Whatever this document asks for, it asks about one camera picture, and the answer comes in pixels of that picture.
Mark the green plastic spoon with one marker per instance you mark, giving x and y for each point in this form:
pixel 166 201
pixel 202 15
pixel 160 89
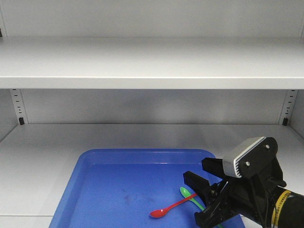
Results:
pixel 186 193

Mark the grey cabinet shelf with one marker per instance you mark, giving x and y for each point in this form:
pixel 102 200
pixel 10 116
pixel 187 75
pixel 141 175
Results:
pixel 36 160
pixel 151 63

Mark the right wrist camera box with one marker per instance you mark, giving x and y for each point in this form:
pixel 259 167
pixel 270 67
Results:
pixel 250 157

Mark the blue plastic tray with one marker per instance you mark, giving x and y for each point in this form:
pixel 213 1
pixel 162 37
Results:
pixel 118 188

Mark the grey cabinet lower shelf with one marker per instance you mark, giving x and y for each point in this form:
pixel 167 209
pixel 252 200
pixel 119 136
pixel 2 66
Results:
pixel 36 160

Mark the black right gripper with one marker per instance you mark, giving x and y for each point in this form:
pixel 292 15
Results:
pixel 261 198

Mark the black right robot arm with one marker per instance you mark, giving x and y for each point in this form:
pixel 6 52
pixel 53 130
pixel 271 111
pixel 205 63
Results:
pixel 294 210

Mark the red plastic spoon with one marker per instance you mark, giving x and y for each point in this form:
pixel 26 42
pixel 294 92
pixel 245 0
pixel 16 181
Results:
pixel 162 212

